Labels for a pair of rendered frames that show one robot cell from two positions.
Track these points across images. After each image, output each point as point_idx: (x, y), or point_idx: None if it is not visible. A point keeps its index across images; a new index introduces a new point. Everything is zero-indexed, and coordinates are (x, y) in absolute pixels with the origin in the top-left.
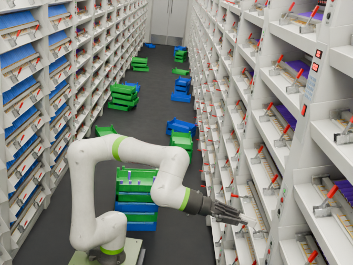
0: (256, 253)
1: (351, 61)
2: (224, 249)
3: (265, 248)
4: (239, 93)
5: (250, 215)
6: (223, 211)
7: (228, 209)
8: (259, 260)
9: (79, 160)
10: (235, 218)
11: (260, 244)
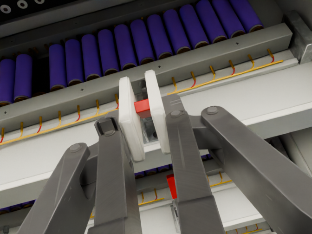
0: (257, 121)
1: None
2: None
3: (220, 94)
4: None
5: (12, 165)
6: (213, 211)
7: (103, 191)
8: (296, 107)
9: None
10: (215, 126)
11: (198, 113)
